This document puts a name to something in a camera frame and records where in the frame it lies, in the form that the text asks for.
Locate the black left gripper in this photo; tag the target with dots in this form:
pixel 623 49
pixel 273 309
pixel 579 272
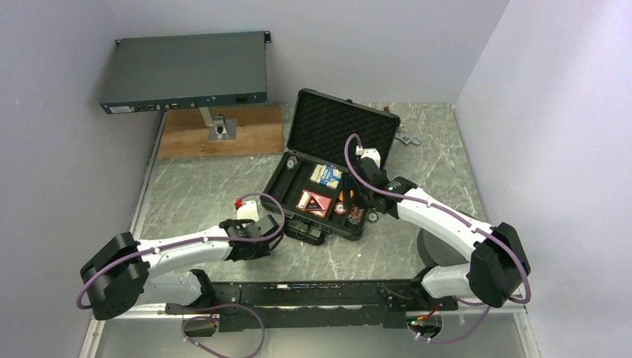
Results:
pixel 263 251

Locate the row of poker chips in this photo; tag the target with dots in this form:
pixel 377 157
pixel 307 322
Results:
pixel 355 216

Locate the poker chip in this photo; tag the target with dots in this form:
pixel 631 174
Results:
pixel 339 208
pixel 291 163
pixel 372 217

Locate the red playing card deck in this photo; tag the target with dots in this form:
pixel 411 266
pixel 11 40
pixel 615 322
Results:
pixel 313 203

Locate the blue playing card deck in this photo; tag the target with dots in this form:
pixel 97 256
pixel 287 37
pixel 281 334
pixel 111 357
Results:
pixel 327 176

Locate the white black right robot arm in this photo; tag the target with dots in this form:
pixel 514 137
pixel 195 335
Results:
pixel 493 262

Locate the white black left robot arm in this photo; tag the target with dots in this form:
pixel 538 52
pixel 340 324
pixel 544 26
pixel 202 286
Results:
pixel 128 272

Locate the black foam-lined poker case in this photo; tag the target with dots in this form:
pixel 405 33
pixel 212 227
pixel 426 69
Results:
pixel 326 130

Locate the adjustable metal wrench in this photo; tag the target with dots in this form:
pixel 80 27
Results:
pixel 407 139

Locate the grey foam roll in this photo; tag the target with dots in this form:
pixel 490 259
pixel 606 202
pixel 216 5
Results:
pixel 434 252

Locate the wooden board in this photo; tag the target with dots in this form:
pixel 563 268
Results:
pixel 259 131

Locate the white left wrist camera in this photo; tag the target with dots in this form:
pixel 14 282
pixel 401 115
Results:
pixel 246 209

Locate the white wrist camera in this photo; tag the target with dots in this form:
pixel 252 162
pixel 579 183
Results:
pixel 246 209
pixel 369 153

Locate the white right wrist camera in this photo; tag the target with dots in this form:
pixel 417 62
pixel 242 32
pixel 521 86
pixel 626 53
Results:
pixel 369 153

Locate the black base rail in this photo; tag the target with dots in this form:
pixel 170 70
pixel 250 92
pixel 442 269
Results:
pixel 333 303

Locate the metal stand bracket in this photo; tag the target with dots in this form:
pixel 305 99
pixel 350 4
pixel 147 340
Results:
pixel 220 128

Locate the grey rack network switch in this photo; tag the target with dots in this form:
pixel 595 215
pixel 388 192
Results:
pixel 186 71

